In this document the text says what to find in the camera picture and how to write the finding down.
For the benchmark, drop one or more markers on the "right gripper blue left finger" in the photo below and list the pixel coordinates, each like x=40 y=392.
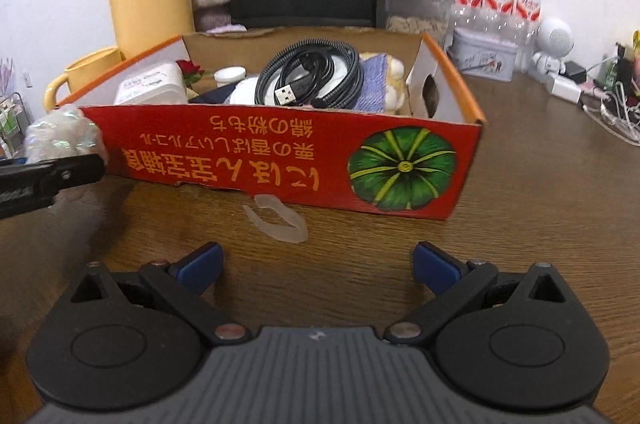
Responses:
x=178 y=287

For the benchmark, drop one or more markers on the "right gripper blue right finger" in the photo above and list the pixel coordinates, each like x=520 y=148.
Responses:
x=458 y=287

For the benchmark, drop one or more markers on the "iridescent plastic bag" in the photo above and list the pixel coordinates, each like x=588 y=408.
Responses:
x=65 y=132

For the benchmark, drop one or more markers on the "navy blue pouch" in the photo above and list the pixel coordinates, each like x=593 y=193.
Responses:
x=215 y=96

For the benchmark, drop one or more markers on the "white cloth mask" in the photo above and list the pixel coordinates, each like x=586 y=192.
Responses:
x=244 y=91

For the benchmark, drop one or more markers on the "purple woven cloth bag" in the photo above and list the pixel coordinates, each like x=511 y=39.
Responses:
x=373 y=92

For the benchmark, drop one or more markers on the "white yellow plush toy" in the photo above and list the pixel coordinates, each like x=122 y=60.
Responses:
x=395 y=83

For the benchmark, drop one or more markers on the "red fabric rose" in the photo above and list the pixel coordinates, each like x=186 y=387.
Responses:
x=191 y=73

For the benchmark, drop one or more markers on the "small white jar lid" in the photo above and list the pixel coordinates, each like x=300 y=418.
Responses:
x=229 y=75

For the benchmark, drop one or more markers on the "yellow ceramic mug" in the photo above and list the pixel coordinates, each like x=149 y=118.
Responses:
x=80 y=73

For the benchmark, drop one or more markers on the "red cardboard box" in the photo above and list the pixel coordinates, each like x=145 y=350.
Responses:
x=412 y=164

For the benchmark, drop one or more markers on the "white charger adapter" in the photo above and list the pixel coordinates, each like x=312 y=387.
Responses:
x=563 y=88

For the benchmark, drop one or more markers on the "white tin box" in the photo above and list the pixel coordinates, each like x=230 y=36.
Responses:
x=483 y=55

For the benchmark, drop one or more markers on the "white robot toy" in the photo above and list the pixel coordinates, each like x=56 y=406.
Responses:
x=555 y=41

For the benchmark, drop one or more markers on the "clear seed container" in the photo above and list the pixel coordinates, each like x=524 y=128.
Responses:
x=414 y=17

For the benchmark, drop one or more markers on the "water bottle right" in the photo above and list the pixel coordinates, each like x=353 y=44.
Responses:
x=526 y=13

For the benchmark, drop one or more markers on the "wire shelf rack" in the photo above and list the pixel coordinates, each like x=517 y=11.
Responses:
x=14 y=121

